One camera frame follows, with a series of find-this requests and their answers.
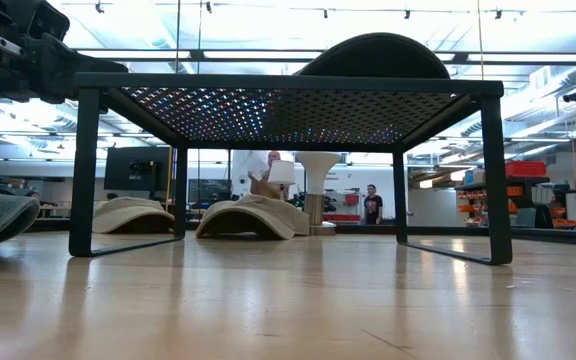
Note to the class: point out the black perforated metal stand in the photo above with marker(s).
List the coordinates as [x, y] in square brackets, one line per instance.
[288, 82]

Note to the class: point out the shelf with orange bins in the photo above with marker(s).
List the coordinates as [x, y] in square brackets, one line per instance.
[468, 205]

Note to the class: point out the low red crate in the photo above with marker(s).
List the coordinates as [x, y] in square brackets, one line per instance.
[342, 218]

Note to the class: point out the beige baseball cap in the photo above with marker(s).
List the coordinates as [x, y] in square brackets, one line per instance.
[268, 212]
[128, 212]

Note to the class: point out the red storage bin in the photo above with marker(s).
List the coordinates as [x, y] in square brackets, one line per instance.
[528, 169]

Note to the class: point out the yellow pole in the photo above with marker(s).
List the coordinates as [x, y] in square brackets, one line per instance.
[170, 175]

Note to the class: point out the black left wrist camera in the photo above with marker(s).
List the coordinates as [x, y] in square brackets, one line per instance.
[50, 20]

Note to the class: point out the white tapered object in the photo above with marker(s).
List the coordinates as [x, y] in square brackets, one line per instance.
[282, 172]

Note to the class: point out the black monitor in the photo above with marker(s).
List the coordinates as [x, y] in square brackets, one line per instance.
[135, 167]

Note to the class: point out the white pillar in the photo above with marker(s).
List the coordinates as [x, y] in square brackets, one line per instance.
[243, 165]

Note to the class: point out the black aluminium table frame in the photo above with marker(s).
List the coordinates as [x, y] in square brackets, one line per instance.
[558, 236]

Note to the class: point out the black ceiling camera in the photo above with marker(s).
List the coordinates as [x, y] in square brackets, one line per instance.
[574, 95]

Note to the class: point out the dark display screen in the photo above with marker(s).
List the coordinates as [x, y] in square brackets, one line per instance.
[208, 190]

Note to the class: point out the person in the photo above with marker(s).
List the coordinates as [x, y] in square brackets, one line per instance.
[372, 205]
[263, 187]

